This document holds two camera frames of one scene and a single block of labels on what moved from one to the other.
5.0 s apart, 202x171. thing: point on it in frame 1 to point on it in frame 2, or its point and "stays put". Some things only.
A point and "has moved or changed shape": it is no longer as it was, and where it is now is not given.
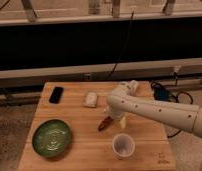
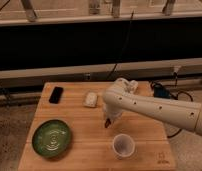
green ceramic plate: [51, 138] stays put
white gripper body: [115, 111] stays put
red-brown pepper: [104, 123] has moved or changed shape
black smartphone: [56, 94] stays put
